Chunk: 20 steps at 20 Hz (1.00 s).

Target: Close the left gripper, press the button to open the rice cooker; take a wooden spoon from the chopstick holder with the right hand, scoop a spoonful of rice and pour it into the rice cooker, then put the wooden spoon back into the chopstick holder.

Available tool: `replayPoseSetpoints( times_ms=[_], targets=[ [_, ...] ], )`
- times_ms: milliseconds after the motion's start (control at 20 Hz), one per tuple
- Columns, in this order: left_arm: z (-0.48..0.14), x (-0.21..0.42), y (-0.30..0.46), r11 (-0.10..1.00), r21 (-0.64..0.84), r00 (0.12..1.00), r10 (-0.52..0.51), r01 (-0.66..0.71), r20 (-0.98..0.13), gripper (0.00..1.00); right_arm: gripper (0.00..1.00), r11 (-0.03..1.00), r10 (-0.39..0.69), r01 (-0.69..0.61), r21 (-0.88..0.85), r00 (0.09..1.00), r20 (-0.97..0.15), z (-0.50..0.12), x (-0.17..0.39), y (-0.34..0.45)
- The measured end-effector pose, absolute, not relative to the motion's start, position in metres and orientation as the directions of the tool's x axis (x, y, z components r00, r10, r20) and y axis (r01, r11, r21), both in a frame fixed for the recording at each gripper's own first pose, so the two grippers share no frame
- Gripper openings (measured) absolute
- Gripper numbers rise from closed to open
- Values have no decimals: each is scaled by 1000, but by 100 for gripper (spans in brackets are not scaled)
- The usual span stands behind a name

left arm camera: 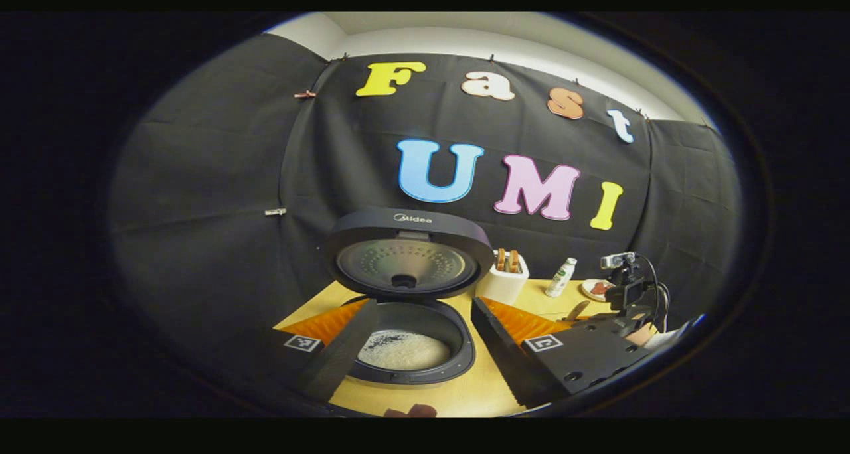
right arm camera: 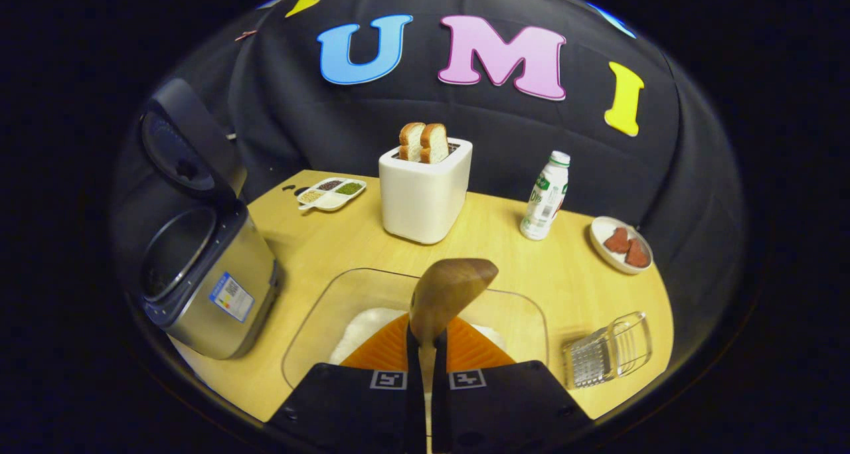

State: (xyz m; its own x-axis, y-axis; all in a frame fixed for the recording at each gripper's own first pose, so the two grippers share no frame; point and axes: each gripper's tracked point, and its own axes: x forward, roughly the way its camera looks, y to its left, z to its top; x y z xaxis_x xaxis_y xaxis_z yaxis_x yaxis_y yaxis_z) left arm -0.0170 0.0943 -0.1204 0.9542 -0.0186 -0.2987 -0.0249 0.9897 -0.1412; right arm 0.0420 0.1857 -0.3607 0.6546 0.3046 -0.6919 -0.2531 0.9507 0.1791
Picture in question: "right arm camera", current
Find white toaster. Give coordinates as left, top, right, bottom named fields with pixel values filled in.
left=379, top=137, right=473, bottom=245

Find clear plastic box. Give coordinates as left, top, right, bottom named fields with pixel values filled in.
left=281, top=268, right=549, bottom=392

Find wooden spoon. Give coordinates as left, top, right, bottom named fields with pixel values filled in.
left=408, top=258, right=499, bottom=454

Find white divided grain dish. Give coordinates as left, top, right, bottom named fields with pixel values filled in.
left=296, top=177, right=367, bottom=212

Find dark silver rice cooker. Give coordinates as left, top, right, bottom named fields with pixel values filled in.
left=136, top=78, right=280, bottom=360

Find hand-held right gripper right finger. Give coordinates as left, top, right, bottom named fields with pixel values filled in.
left=432, top=315, right=592, bottom=454

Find white round plate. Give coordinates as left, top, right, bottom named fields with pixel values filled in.
left=590, top=216, right=655, bottom=275

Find red meat slice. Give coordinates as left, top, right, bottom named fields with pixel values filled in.
left=624, top=238, right=652, bottom=269
left=603, top=227, right=632, bottom=254

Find black backdrop cloth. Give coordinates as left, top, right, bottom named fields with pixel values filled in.
left=113, top=0, right=744, bottom=295

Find white green-label bottle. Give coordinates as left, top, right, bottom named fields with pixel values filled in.
left=519, top=151, right=571, bottom=241

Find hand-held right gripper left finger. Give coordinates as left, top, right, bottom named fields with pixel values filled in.
left=266, top=313, right=426, bottom=454

